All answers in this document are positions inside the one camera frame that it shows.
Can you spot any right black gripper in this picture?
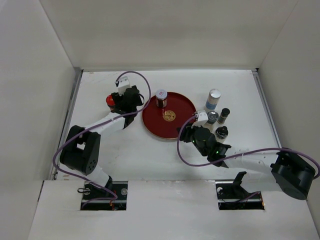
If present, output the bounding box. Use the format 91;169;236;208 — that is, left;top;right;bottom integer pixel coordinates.
177;120;208;157

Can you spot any red cap sauce jar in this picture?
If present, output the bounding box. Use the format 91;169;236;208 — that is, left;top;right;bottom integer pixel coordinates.
105;94;116;112

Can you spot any dark jar white lid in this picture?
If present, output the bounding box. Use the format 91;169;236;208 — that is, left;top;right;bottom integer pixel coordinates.
155;89;168;108

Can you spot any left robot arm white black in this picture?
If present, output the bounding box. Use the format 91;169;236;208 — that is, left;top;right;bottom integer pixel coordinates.
59;85;144;200

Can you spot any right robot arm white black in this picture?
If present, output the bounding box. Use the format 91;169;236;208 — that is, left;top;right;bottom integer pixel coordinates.
177;123;320;200

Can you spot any black grinder bottle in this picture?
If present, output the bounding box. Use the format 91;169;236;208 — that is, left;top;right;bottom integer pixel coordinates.
214;126;229;142

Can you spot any clear dome cap bottle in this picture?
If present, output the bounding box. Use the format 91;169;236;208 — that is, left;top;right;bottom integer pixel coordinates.
204;110;219;132

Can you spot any small black cap spice bottle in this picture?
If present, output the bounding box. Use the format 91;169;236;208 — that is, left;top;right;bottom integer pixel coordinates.
217;108;230;124

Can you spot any red round tray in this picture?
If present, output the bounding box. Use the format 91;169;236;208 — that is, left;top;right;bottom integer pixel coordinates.
142;91;196;140

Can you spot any tall blue label salt bottle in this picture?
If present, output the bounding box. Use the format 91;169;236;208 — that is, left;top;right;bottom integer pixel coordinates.
205;88;221;112

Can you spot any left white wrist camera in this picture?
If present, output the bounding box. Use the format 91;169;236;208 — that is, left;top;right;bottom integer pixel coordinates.
115;76;131;96

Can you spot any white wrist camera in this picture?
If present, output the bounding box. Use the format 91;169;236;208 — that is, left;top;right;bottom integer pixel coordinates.
115;76;131;96
192;110;209;128

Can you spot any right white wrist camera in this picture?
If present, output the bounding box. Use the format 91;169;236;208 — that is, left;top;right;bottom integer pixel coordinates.
192;110;209;128

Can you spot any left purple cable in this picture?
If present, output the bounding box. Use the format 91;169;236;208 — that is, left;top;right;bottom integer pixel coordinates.
53;70;151;210

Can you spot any purple cable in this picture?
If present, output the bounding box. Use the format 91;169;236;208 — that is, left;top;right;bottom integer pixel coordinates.
53;70;151;210
176;115;320;179

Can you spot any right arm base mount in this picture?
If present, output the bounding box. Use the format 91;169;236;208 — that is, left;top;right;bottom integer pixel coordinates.
215;171;265;211

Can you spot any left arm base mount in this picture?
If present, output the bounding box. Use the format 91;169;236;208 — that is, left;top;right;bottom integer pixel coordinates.
77;179;128;211

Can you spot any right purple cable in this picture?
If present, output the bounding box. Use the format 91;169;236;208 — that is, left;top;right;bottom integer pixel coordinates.
176;115;320;179

